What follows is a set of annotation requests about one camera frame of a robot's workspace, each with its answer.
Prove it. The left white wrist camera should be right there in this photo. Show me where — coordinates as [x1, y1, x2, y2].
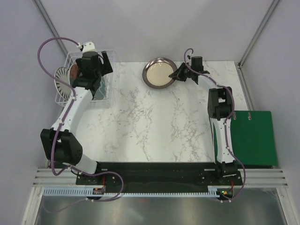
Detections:
[77, 41, 97, 53]

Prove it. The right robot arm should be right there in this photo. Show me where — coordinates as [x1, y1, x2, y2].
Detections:
[169, 55, 238, 185]

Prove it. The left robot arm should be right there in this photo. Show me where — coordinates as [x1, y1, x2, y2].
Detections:
[40, 50, 113, 184]

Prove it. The white black radial plate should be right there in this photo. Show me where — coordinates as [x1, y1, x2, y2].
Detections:
[54, 67, 74, 100]

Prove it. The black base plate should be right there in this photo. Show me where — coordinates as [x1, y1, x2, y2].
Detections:
[76, 162, 243, 193]

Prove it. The green binder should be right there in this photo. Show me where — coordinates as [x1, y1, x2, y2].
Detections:
[231, 111, 278, 167]

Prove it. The teal green plate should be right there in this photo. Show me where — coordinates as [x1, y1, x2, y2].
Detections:
[94, 78, 107, 100]

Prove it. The white wire dish rack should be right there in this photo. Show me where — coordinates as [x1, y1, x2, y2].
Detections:
[55, 49, 117, 109]

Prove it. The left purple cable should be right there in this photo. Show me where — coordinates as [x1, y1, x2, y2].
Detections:
[37, 37, 125, 202]

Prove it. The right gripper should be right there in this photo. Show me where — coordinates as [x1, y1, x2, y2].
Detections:
[169, 62, 194, 82]

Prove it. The red plate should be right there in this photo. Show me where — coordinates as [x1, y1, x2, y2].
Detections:
[69, 64, 79, 79]

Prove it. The brown rim cream plate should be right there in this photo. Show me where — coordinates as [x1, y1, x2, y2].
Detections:
[142, 57, 177, 89]

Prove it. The white cable duct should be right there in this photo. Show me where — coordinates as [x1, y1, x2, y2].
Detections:
[43, 187, 232, 198]

